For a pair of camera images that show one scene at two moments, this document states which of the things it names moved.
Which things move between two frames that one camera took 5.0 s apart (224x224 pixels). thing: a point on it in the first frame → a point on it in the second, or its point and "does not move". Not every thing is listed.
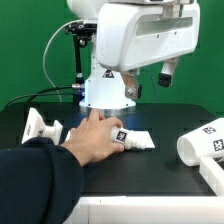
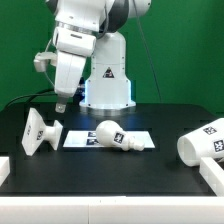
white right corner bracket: (213, 174) does not move
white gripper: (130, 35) → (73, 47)
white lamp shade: (204, 141) does not move
